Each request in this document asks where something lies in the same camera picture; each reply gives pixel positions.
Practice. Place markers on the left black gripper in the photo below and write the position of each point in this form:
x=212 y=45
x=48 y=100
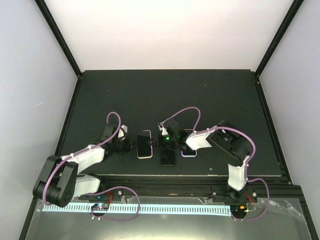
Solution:
x=128 y=148

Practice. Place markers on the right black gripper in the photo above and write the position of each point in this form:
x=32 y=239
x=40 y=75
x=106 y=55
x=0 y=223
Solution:
x=158 y=142

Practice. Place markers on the beige phone case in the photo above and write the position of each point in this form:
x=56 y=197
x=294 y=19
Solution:
x=145 y=157

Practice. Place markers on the black phone case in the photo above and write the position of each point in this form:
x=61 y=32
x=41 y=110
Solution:
x=167 y=157

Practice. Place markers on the lavender phone case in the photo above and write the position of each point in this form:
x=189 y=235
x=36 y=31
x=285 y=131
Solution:
x=188 y=156

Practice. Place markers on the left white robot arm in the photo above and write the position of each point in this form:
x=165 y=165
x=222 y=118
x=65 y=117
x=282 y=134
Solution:
x=75 y=167

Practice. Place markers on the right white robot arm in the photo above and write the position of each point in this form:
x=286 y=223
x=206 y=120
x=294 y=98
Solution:
x=233 y=146

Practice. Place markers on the left circuit board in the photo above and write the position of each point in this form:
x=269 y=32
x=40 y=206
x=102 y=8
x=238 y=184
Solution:
x=100 y=207

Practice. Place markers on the circuit board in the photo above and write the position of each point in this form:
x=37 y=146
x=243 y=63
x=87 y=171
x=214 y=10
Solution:
x=100 y=207
x=244 y=208

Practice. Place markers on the right circuit board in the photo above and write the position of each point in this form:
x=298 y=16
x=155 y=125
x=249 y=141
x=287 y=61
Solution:
x=244 y=208

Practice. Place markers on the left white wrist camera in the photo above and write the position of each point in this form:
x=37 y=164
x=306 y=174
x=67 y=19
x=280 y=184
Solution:
x=123 y=130

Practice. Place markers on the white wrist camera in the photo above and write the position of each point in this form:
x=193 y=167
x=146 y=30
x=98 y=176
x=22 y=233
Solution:
x=123 y=130
x=162 y=129

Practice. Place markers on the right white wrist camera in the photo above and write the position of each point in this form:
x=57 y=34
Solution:
x=162 y=129

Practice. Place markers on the light blue cable duct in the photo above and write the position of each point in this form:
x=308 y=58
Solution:
x=151 y=209

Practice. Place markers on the black front rail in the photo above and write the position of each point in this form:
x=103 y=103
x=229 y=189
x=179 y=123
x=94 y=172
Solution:
x=183 y=187

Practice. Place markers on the left black frame post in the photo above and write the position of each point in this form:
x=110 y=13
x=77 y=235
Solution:
x=46 y=13

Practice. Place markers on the black frame post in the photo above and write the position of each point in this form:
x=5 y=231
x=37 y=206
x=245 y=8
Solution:
x=46 y=13
x=282 y=29

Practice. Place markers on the right black frame post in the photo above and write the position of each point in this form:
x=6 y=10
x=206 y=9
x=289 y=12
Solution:
x=282 y=29

